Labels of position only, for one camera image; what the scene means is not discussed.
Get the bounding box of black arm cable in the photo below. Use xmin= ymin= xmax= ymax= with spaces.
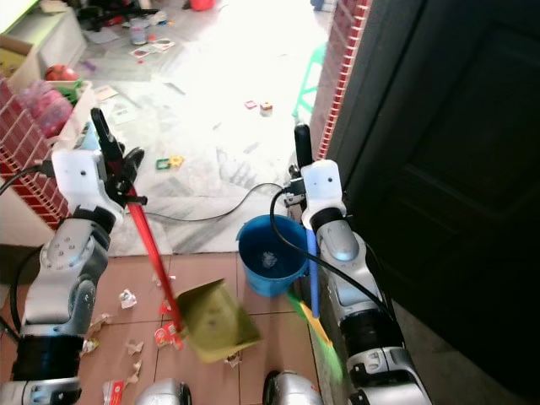
xmin=0 ymin=165 xmax=53 ymax=193
xmin=270 ymin=187 xmax=402 ymax=321

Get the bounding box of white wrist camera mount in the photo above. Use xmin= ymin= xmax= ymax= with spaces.
xmin=301 ymin=159 xmax=348 ymax=230
xmin=51 ymin=149 xmax=124 ymax=224

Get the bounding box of pink plastic bag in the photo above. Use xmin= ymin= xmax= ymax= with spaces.
xmin=21 ymin=82 xmax=74 ymax=140

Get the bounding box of green plastic stool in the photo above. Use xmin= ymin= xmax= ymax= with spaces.
xmin=294 ymin=42 xmax=328 ymax=119

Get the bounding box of black machine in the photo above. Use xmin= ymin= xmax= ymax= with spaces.
xmin=76 ymin=4 xmax=153 ymax=30

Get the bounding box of black floor cable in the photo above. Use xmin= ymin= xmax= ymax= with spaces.
xmin=163 ymin=183 xmax=288 ymax=225

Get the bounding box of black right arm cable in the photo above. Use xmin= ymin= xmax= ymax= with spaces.
xmin=270 ymin=187 xmax=402 ymax=321

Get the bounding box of red and white wrapper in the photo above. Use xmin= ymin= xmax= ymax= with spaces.
xmin=105 ymin=380 xmax=128 ymax=405

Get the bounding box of olive dustpan with red handle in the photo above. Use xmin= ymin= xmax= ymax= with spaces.
xmin=127 ymin=197 xmax=264 ymax=365

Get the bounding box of white low cabinet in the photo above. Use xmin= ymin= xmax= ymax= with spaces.
xmin=17 ymin=8 xmax=89 ymax=68

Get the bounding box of brown cardboard box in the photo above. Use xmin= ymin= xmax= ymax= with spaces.
xmin=0 ymin=34 xmax=43 ymax=94

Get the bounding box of blue handled green bristle broom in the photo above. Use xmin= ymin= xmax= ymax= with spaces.
xmin=287 ymin=226 xmax=346 ymax=385

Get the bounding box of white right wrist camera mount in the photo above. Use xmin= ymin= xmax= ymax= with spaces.
xmin=301 ymin=159 xmax=348 ymax=230

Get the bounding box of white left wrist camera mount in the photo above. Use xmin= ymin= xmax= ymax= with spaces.
xmin=51 ymin=149 xmax=124 ymax=224

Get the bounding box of silver robot leg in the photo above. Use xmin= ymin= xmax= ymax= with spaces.
xmin=262 ymin=370 xmax=327 ymax=405
xmin=135 ymin=378 xmax=192 ymax=405

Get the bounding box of black door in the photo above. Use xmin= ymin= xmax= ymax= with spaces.
xmin=329 ymin=0 xmax=540 ymax=397

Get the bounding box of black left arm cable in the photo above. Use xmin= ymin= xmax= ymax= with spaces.
xmin=0 ymin=165 xmax=53 ymax=193

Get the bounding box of white plastic crate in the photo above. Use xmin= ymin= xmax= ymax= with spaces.
xmin=51 ymin=80 xmax=99 ymax=153

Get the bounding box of silver left robot leg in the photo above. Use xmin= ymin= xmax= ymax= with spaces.
xmin=135 ymin=378 xmax=192 ymax=405

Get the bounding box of silver right robot leg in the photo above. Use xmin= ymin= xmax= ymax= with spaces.
xmin=262 ymin=370 xmax=327 ymax=405

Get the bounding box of clear plastic jar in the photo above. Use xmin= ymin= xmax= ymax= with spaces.
xmin=129 ymin=19 xmax=149 ymax=46

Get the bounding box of yellow and green toy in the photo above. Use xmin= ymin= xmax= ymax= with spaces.
xmin=156 ymin=154 xmax=186 ymax=170

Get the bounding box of red snack wrapper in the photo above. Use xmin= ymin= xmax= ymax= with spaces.
xmin=154 ymin=324 xmax=187 ymax=349

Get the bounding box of blue plastic bucket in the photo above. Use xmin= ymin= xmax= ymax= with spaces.
xmin=236 ymin=213 xmax=310 ymax=298

